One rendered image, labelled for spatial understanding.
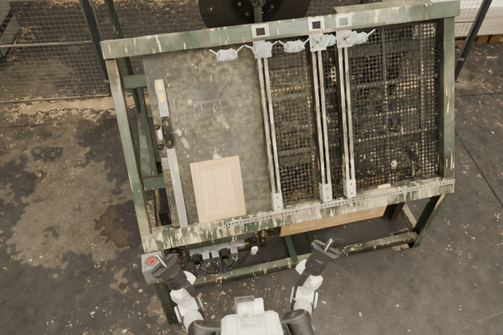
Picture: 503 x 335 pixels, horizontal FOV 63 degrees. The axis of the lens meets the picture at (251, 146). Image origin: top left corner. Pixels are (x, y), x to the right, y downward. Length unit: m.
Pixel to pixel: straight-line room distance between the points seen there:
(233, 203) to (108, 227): 1.57
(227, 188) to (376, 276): 1.59
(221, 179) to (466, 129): 3.25
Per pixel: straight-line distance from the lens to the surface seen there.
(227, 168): 2.65
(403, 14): 2.83
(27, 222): 4.29
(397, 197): 3.08
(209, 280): 3.34
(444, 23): 3.04
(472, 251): 4.12
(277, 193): 2.70
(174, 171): 2.60
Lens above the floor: 3.18
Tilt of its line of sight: 47 degrees down
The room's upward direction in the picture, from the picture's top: straight up
